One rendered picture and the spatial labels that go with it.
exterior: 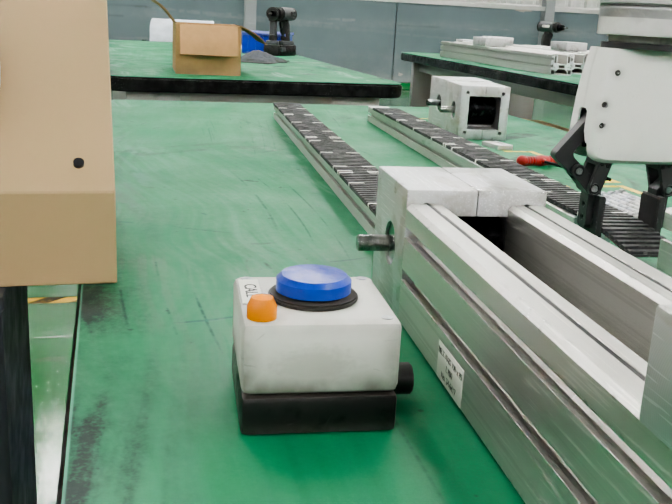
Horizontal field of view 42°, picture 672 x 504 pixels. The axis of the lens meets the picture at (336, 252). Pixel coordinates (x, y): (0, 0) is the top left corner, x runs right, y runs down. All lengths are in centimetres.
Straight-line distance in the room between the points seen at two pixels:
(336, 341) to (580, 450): 14
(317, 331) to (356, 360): 3
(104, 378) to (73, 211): 19
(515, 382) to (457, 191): 22
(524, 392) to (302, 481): 11
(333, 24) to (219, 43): 920
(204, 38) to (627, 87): 208
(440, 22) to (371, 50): 105
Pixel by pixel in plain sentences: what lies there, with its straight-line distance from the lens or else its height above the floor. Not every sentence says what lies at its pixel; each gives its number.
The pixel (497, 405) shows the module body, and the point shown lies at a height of 81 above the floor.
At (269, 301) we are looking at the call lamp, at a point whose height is 85.
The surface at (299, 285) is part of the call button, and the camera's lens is 44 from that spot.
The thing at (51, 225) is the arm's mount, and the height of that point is 83.
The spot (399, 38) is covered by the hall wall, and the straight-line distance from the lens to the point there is 1218.
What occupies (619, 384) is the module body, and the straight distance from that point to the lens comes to 33.
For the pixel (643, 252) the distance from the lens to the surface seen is 78.
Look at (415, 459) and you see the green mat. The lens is 43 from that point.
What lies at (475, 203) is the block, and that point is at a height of 87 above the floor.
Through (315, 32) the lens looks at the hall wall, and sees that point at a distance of 1186.
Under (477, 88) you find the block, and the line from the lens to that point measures 157.
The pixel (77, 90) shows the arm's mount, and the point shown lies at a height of 92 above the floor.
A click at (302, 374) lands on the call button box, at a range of 43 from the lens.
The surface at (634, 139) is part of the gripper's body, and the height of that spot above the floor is 89.
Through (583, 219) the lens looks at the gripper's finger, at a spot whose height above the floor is 82.
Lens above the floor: 99
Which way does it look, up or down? 15 degrees down
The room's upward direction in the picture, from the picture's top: 3 degrees clockwise
